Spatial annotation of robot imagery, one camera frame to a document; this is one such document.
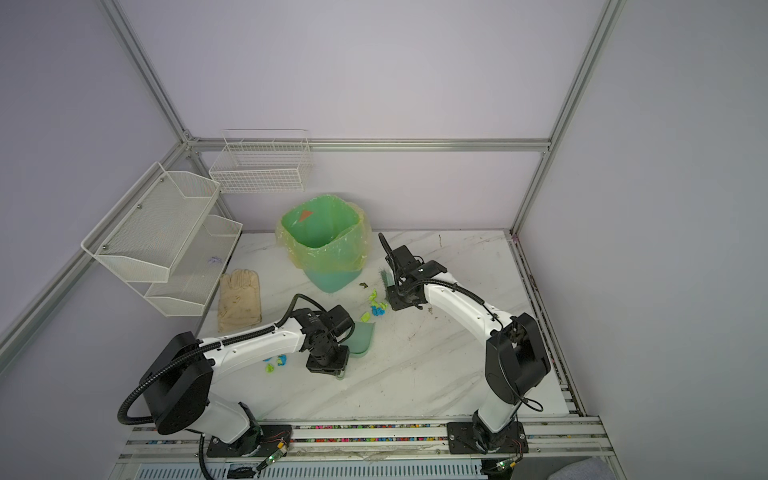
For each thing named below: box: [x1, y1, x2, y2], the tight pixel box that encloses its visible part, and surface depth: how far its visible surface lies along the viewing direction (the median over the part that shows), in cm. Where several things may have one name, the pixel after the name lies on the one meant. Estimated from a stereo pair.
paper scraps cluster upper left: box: [360, 288, 389, 323], surface depth 100 cm
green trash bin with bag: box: [275, 194, 371, 293], surface depth 97 cm
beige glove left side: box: [218, 269, 262, 333], surface depth 102 cm
